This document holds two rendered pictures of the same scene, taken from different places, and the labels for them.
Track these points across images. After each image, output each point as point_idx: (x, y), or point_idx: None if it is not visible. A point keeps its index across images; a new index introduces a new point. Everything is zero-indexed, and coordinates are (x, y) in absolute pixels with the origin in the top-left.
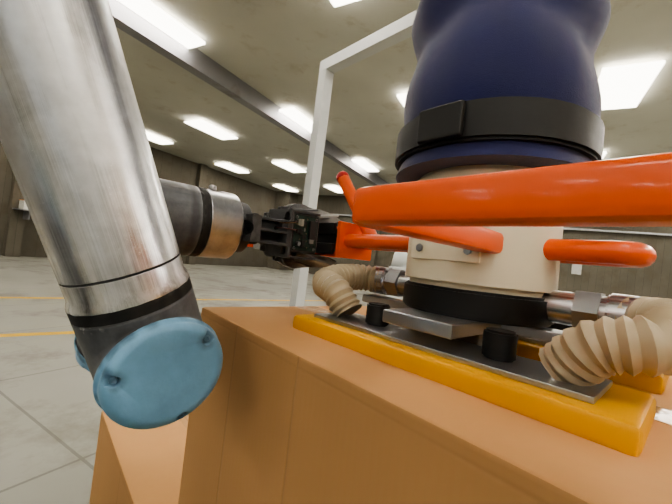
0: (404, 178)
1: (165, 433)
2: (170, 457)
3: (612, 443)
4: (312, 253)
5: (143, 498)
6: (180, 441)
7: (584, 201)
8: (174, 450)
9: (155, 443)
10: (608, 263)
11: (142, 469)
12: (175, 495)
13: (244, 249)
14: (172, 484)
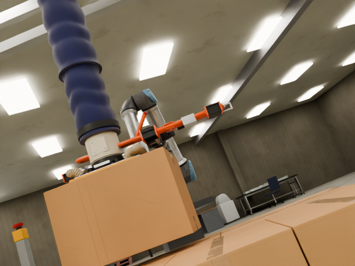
0: (117, 134)
1: (294, 203)
2: (272, 211)
3: None
4: (148, 145)
5: (249, 219)
6: (284, 207)
7: None
8: (277, 210)
9: (286, 206)
10: (83, 162)
11: (267, 212)
12: (245, 221)
13: (156, 147)
14: (252, 219)
